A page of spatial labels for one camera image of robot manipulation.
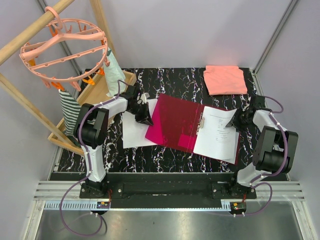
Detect white printed paper sheet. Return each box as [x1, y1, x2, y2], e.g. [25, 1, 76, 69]
[222, 132, 240, 165]

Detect wooden tray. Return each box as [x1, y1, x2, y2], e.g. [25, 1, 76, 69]
[47, 68, 138, 157]

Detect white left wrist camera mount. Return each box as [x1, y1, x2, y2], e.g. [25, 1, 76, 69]
[140, 93, 150, 104]

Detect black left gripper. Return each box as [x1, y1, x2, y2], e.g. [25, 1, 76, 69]
[128, 102, 154, 127]

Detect aluminium corner post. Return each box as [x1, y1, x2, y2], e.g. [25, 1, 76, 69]
[252, 0, 300, 73]

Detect silver folder clip mechanism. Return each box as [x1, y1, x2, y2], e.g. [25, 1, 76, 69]
[196, 114, 205, 135]

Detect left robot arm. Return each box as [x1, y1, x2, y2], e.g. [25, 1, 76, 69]
[73, 85, 153, 198]

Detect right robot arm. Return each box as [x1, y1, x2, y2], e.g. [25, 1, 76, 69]
[225, 95, 299, 199]

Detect folded pink cloth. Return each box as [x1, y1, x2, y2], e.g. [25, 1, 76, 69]
[203, 65, 248, 96]

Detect aluminium front rail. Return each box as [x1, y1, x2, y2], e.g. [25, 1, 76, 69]
[34, 181, 305, 212]

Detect white form paper sheet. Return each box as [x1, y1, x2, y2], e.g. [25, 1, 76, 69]
[193, 106, 237, 161]

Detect wooden rack frame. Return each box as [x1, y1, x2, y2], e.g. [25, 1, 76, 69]
[0, 0, 117, 151]

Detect pink round clip hanger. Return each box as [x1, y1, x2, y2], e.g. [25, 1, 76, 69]
[19, 6, 110, 90]

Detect red plastic clip folder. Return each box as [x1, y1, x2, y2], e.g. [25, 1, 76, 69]
[145, 93, 231, 154]

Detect mint green towel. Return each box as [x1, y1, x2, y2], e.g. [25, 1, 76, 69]
[103, 48, 126, 98]

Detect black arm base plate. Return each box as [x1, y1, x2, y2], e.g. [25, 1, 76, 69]
[79, 172, 257, 211]

